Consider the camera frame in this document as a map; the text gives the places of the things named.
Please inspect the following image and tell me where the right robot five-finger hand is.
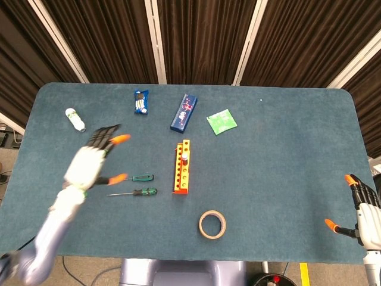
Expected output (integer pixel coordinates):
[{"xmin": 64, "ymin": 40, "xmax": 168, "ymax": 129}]
[{"xmin": 323, "ymin": 173, "xmax": 381, "ymax": 248}]

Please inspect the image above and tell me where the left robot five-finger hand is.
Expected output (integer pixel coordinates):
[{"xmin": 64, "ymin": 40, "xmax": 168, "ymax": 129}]
[{"xmin": 62, "ymin": 124, "xmax": 132, "ymax": 191}]

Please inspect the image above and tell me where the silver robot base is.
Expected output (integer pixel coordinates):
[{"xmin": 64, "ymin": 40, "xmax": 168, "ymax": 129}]
[{"xmin": 118, "ymin": 258, "xmax": 248, "ymax": 286}]

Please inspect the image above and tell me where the slim green black screwdriver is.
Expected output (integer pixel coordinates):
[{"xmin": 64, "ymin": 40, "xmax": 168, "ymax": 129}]
[{"xmin": 126, "ymin": 173, "xmax": 155, "ymax": 182}]

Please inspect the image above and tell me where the bulky green black screwdriver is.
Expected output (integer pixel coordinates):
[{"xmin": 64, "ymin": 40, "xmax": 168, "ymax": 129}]
[{"xmin": 107, "ymin": 188, "xmax": 158, "ymax": 197}]

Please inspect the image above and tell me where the orange screwdriver bit holder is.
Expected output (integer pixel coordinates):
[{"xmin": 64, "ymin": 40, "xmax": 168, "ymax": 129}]
[{"xmin": 171, "ymin": 139, "xmax": 192, "ymax": 197}]

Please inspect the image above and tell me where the white bottle green label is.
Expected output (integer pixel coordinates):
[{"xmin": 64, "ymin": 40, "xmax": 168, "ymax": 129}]
[{"xmin": 65, "ymin": 107, "xmax": 87, "ymax": 133}]

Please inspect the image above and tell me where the blue cookie packet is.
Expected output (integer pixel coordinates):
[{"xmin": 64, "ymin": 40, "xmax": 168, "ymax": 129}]
[{"xmin": 133, "ymin": 89, "xmax": 149, "ymax": 116}]

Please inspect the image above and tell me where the dark floor power strip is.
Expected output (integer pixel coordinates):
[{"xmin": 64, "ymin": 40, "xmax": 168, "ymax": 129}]
[{"xmin": 0, "ymin": 125, "xmax": 23, "ymax": 148}]

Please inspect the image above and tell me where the brown curtain panel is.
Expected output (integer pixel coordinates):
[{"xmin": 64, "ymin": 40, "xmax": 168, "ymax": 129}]
[
  {"xmin": 342, "ymin": 53, "xmax": 381, "ymax": 158},
  {"xmin": 41, "ymin": 0, "xmax": 158, "ymax": 84},
  {"xmin": 241, "ymin": 0, "xmax": 381, "ymax": 89},
  {"xmin": 157, "ymin": 0, "xmax": 257, "ymax": 86},
  {"xmin": 0, "ymin": 0, "xmax": 81, "ymax": 129}
]

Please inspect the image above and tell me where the blue printed pencil box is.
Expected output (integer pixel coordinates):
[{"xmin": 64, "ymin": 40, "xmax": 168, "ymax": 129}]
[{"xmin": 170, "ymin": 94, "xmax": 199, "ymax": 132}]

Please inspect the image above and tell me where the black round floor object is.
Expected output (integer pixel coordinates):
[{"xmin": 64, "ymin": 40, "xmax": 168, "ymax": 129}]
[{"xmin": 248, "ymin": 272, "xmax": 298, "ymax": 286}]

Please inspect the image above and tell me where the green sachet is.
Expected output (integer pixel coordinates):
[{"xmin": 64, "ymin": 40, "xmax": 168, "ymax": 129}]
[{"xmin": 206, "ymin": 108, "xmax": 238, "ymax": 136}]

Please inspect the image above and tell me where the clear yellowish tape roll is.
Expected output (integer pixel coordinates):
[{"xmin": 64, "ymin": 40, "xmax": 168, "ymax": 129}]
[{"xmin": 198, "ymin": 210, "xmax": 227, "ymax": 239}]

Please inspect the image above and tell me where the white partition post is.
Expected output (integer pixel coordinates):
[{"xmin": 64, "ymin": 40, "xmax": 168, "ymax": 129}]
[
  {"xmin": 28, "ymin": 0, "xmax": 90, "ymax": 84},
  {"xmin": 144, "ymin": 0, "xmax": 167, "ymax": 85},
  {"xmin": 0, "ymin": 111, "xmax": 26, "ymax": 136},
  {"xmin": 232, "ymin": 0, "xmax": 268, "ymax": 86},
  {"xmin": 326, "ymin": 29, "xmax": 381, "ymax": 89}
]

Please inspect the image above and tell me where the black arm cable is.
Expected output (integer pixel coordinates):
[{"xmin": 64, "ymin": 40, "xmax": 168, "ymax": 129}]
[{"xmin": 17, "ymin": 237, "xmax": 36, "ymax": 251}]

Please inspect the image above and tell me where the thin black floor cable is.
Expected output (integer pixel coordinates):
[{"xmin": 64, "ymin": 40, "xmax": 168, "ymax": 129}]
[{"xmin": 62, "ymin": 256, "xmax": 121, "ymax": 286}]

